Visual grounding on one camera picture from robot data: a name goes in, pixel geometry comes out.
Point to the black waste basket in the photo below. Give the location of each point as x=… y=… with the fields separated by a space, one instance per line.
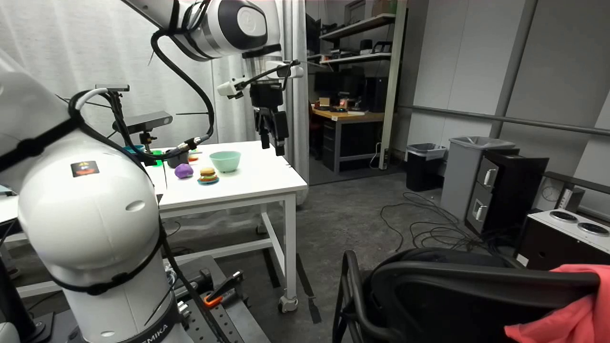
x=423 y=165

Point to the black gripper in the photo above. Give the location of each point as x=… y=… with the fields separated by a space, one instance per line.
x=269 y=118

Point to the orange cloth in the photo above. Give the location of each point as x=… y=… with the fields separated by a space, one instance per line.
x=583 y=320

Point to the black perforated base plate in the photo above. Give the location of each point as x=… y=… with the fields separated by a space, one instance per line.
x=227 y=322

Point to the black camera on stand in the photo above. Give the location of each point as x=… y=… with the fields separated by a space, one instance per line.
x=143 y=125

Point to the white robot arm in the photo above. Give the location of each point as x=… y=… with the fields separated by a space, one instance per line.
x=32 y=118

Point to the orange handled clamp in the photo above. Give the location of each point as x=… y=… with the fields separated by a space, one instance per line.
x=215 y=297

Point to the wooden desk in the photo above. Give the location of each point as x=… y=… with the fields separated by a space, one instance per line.
x=345 y=139

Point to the purple toy ball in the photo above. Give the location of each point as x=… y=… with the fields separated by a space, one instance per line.
x=183 y=171

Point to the black mesh office chair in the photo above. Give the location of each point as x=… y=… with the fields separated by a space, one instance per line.
x=446 y=295

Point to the toy kitchen sink unit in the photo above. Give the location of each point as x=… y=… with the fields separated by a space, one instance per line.
x=557 y=236

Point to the white table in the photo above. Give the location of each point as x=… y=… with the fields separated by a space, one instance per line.
x=240 y=183

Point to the mint green bowl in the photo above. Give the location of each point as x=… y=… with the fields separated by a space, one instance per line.
x=225 y=160

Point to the metal storage shelf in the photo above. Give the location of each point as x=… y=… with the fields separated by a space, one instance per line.
x=357 y=64

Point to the toy burger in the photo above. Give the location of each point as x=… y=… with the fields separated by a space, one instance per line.
x=208 y=175

